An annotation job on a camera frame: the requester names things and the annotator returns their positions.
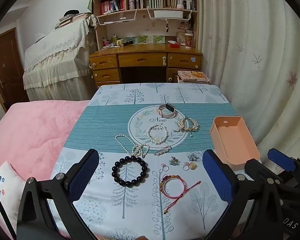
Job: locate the small red box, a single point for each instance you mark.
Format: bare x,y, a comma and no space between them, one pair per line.
174,45

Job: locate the row of pale books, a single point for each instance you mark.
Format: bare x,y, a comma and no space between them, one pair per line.
147,2

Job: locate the blue flower brooch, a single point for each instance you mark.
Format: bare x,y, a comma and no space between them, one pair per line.
193,157

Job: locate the leaf print curtain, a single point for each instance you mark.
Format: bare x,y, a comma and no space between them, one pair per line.
252,55

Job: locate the floral paper cups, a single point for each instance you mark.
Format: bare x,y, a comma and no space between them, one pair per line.
185,39

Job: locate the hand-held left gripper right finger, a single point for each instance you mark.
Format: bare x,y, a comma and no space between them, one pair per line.
218,177

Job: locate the tree print tablecloth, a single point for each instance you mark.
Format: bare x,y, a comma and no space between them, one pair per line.
102,120

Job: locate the pile of books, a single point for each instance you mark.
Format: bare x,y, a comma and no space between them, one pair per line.
70,21

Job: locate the black cylinder case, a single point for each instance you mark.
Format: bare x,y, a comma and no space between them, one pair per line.
128,43

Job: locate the row of green postcards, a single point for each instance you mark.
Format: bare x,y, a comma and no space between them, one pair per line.
150,39

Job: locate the lace covered piano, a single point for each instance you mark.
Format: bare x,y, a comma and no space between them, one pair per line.
55,60

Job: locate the brown wooden door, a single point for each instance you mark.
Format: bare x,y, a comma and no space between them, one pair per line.
7,70

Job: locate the row of brown books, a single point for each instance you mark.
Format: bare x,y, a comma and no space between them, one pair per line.
180,1

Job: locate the row of red books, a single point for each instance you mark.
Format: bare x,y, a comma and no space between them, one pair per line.
112,6

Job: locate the black hat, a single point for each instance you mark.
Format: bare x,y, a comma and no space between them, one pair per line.
71,13

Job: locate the pink plastic box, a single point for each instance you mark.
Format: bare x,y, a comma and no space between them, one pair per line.
236,142

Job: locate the stack of magazines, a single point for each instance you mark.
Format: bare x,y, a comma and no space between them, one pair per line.
192,76

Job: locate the pink band smartwatch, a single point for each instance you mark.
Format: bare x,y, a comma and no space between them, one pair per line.
168,108

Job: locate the white hanging tray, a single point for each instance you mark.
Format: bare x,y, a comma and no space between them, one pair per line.
168,14

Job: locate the pearl bar pin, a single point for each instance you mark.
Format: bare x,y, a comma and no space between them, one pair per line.
162,150

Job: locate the pink blanket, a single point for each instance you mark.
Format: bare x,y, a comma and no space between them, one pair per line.
35,135

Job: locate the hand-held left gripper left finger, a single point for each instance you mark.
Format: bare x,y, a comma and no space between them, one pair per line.
83,175

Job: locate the white embroidered pillow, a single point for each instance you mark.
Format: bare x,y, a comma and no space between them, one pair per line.
7,195

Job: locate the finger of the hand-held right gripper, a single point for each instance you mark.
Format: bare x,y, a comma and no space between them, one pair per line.
281,158
255,167

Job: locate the wooden bookshelf hutch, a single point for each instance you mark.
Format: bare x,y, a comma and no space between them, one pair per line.
150,30

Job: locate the white mug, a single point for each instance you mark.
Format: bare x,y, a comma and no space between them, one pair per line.
119,42

